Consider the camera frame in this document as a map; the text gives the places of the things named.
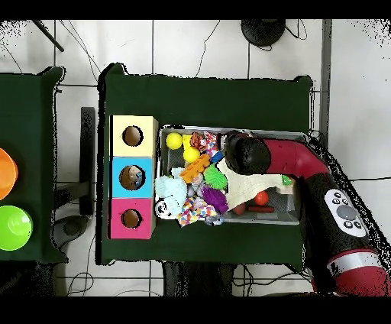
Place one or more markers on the light blue knitted cloth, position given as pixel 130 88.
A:
pixel 171 189

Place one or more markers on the clear plastic bottle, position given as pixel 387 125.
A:
pixel 138 178

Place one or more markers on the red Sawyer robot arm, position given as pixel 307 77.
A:
pixel 293 159

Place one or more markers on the wooden box with three holes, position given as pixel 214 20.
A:
pixel 146 146

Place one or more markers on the orange toy building brick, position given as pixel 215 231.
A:
pixel 195 168

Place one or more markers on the yellow ball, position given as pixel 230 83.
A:
pixel 191 155
pixel 174 140

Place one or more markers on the orange tiger plush toy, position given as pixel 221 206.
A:
pixel 198 140

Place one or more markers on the green spiky rubber ball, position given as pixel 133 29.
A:
pixel 215 177

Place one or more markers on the colourful dotted cloth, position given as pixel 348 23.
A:
pixel 195 211

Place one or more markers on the cream knitted cloth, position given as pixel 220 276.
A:
pixel 244 186

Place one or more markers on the small orange ball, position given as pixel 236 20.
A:
pixel 261 198

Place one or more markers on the green spiky caterpillar toy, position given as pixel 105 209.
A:
pixel 287 180

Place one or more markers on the black round stand base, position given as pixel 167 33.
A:
pixel 262 32

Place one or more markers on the orange plastic bowl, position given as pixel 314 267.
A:
pixel 6 174

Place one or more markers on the green plastic bowl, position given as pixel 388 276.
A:
pixel 13 227

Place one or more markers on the black rod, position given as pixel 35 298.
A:
pixel 49 36

